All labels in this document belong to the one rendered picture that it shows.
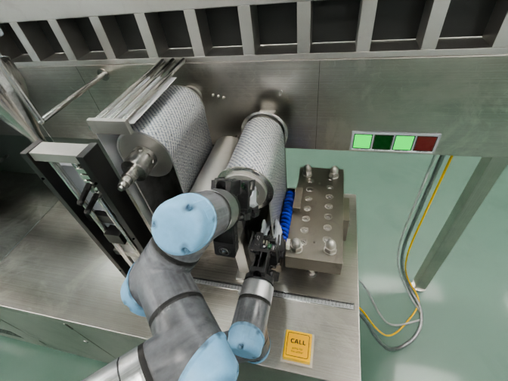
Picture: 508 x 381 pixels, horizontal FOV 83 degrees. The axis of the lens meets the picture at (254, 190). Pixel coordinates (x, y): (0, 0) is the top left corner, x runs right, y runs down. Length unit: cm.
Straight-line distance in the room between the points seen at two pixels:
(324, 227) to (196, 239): 61
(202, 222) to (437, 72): 74
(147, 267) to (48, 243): 101
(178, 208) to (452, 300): 192
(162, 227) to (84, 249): 92
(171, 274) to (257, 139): 47
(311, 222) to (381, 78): 45
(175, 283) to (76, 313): 76
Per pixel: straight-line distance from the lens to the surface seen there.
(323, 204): 98
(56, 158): 72
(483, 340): 210
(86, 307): 113
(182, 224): 36
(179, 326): 38
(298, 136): 99
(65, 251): 133
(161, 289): 41
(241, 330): 65
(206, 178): 80
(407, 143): 101
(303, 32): 86
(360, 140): 99
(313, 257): 85
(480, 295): 223
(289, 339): 87
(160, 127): 75
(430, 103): 96
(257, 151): 74
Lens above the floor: 175
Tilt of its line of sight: 44 degrees down
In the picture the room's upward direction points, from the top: 9 degrees counter-clockwise
